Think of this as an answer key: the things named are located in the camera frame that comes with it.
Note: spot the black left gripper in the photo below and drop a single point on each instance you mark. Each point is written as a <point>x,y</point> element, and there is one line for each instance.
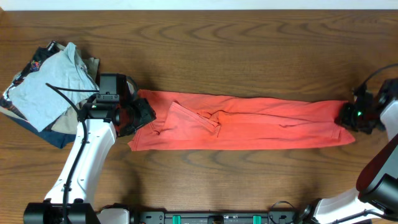
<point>148,114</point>

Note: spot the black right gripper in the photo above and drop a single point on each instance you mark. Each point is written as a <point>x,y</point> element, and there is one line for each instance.
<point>345,119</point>

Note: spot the red printed t-shirt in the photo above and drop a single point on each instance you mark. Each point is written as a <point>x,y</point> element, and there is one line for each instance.
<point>210,122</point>

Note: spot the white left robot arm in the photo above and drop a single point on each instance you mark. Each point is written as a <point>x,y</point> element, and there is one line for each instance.
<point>71,198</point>

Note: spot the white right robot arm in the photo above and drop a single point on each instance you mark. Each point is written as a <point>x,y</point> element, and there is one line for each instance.
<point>375,194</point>

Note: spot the tan folded garment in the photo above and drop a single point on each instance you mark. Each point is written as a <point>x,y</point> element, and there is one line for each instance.
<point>67,123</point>

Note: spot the navy folded garment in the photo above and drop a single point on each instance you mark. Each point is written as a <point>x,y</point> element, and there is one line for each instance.
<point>59,140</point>

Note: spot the light blue folded shirt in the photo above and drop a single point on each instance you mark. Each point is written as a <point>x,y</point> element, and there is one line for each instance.
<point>42,96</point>

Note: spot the black printed folded garment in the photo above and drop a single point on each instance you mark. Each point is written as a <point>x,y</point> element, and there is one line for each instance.
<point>38,58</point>

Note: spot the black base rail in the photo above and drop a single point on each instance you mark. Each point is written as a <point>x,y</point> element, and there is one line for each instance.
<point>217,217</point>

